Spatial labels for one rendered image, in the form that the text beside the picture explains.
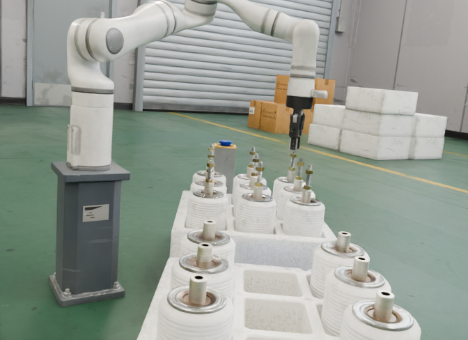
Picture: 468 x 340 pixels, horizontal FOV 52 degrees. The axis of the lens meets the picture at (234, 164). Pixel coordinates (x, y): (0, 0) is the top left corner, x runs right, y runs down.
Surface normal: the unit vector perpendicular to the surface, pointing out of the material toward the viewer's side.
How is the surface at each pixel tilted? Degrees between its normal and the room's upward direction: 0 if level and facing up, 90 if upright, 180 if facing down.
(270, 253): 90
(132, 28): 78
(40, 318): 0
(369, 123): 90
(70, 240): 90
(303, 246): 90
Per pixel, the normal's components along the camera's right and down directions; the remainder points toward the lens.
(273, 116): -0.87, 0.01
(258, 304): -0.01, 0.18
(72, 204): -0.25, 0.15
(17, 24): 0.51, 0.20
